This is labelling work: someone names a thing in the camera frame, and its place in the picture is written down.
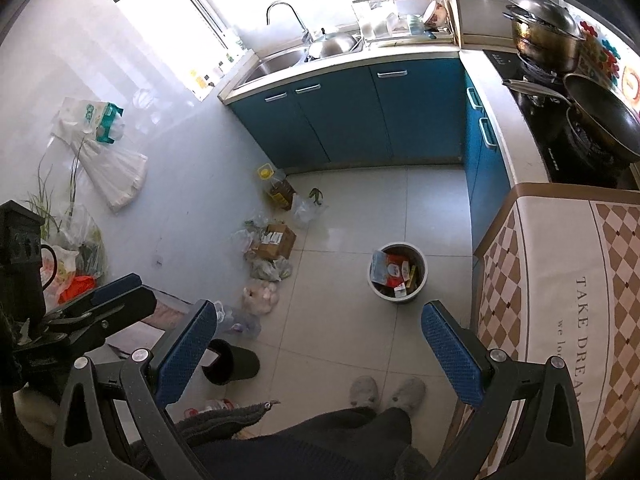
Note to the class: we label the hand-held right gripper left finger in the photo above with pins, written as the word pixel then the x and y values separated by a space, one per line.
pixel 187 345

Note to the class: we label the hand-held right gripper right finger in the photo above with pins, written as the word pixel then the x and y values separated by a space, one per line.
pixel 447 350

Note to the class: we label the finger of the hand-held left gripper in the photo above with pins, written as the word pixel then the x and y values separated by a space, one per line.
pixel 115 290
pixel 135 305

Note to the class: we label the white round trash bin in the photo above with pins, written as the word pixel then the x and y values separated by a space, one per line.
pixel 397 298

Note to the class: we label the person's left forearm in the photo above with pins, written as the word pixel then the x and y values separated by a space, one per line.
pixel 35 420

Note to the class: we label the pink cloth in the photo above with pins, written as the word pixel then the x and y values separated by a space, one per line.
pixel 160 317

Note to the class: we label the red plastic bag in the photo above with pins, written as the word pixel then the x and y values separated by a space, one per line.
pixel 80 285

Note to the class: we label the clear bag of vegetables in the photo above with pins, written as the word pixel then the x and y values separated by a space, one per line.
pixel 90 250

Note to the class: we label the black cup on floor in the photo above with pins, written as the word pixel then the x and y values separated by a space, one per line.
pixel 240 365

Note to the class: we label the clear plastic bottle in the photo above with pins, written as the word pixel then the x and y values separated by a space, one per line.
pixel 240 325

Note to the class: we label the right grey slipper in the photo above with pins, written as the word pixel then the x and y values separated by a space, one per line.
pixel 406 395

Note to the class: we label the grey slipper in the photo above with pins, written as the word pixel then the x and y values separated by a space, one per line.
pixel 363 392
pixel 406 395

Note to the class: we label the plastic bottle red label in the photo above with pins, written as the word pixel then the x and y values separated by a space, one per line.
pixel 220 405

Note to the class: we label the green onions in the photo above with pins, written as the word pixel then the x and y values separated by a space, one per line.
pixel 45 195

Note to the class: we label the yellow packet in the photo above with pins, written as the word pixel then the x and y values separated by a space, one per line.
pixel 413 275

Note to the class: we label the grey fleece jacket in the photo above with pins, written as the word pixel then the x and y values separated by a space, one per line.
pixel 220 422

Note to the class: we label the clear bag of eggs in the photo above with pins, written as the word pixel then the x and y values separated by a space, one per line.
pixel 262 297

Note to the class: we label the left grey slipper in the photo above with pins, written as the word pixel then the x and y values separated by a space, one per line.
pixel 363 392

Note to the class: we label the red white packet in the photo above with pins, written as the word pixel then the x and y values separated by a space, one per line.
pixel 401 267

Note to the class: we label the blue white plastic packet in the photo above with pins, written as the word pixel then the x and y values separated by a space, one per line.
pixel 385 270

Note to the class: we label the grey plastic bag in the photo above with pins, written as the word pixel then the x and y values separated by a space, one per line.
pixel 270 270

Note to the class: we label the white plastic bag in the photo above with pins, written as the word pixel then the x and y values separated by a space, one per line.
pixel 117 175

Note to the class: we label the clear plastic bag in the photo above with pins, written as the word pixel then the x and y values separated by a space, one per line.
pixel 245 240

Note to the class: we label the brown cardboard box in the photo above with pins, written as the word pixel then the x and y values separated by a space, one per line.
pixel 275 242

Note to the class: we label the brown checkered tablecloth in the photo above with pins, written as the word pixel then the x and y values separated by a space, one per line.
pixel 550 260

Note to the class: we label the green white tissue pack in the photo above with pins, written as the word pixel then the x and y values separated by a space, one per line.
pixel 97 120

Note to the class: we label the blue stove base cabinet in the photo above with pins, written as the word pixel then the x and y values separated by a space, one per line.
pixel 487 185

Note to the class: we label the clear bag with green vegetable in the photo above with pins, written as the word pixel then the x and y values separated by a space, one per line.
pixel 305 212

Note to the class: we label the cooking oil bottle yellow cap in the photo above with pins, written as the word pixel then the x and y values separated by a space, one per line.
pixel 280 192

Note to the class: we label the black gas stove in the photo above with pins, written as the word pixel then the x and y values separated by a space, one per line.
pixel 537 145

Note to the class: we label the blue sink base cabinet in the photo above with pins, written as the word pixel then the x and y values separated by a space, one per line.
pixel 350 115

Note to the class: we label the window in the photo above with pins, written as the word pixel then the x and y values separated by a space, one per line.
pixel 165 25

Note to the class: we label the stainless steel sink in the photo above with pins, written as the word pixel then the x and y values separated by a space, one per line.
pixel 275 65

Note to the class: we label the dark frying pan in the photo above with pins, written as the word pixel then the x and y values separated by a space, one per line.
pixel 605 115

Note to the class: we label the stainless steel pot with lid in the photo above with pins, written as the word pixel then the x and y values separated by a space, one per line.
pixel 545 40

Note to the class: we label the white dish rack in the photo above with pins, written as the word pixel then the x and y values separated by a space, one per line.
pixel 380 25

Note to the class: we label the chrome faucet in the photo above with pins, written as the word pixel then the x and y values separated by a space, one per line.
pixel 287 4

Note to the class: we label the colourful flower mat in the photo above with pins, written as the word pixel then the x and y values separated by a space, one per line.
pixel 605 55

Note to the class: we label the red patterned bowl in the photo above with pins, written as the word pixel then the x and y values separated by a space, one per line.
pixel 437 14

